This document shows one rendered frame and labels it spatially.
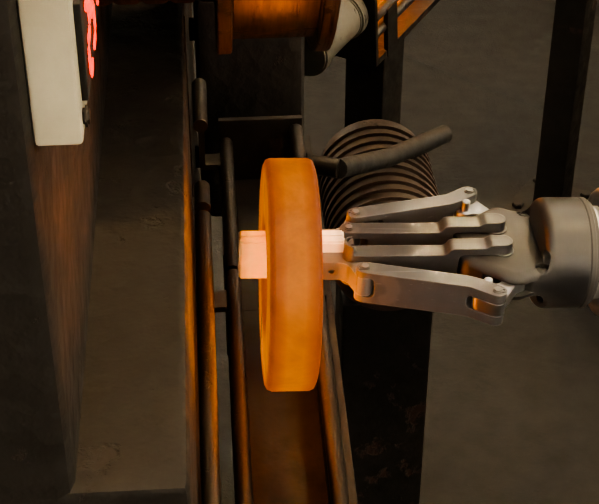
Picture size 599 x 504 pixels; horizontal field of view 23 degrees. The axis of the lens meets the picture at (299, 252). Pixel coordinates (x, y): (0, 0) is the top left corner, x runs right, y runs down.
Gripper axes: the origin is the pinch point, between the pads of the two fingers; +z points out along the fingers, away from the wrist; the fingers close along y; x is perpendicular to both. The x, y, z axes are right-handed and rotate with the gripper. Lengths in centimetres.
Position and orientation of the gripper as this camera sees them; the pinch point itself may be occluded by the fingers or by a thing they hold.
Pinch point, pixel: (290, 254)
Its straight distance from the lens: 97.0
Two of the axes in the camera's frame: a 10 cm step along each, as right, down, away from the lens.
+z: -10.0, 0.1, -0.8
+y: -0.7, -5.9, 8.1
